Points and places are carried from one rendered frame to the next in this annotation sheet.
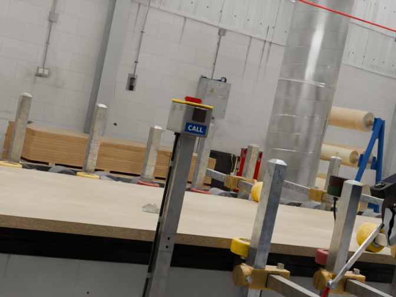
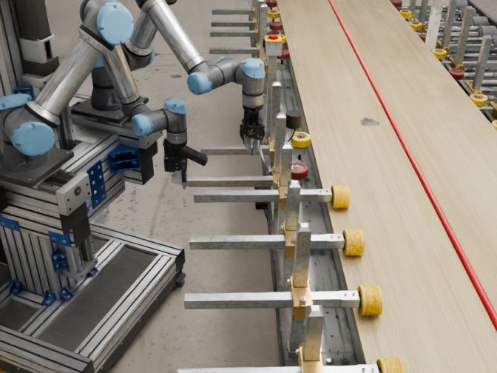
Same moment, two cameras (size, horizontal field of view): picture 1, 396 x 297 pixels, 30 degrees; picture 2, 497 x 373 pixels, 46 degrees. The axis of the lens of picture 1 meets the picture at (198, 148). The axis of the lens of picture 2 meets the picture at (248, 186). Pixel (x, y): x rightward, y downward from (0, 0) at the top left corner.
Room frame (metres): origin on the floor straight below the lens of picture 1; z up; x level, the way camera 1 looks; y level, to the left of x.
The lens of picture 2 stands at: (2.69, -2.18, 2.06)
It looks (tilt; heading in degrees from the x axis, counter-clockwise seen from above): 33 degrees down; 119
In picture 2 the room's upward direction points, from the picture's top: 1 degrees clockwise
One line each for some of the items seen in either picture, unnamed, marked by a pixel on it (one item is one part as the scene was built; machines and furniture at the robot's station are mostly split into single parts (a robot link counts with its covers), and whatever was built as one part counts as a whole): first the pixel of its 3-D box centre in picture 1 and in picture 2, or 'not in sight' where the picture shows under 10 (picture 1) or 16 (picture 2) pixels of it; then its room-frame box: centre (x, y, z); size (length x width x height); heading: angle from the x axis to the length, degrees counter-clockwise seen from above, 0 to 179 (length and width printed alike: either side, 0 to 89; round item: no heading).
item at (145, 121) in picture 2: not in sight; (147, 121); (1.49, -0.72, 1.12); 0.11 x 0.11 x 0.08; 63
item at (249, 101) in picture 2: not in sight; (254, 98); (1.81, -0.53, 1.21); 0.08 x 0.08 x 0.05
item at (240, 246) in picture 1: (243, 260); (299, 147); (1.85, -0.17, 0.85); 0.08 x 0.08 x 0.11
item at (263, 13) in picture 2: not in sight; (262, 47); (1.23, 0.67, 0.92); 0.03 x 0.03 x 0.48; 31
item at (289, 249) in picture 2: not in sight; (291, 237); (2.13, -0.86, 0.95); 0.13 x 0.06 x 0.05; 121
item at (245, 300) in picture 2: not in sight; (278, 299); (2.21, -1.12, 0.95); 0.50 x 0.04 x 0.04; 31
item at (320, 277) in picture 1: (337, 281); (279, 178); (1.88, -0.43, 0.85); 0.13 x 0.06 x 0.05; 121
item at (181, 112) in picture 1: (189, 119); (273, 46); (1.60, 0.03, 1.18); 0.07 x 0.07 x 0.08; 31
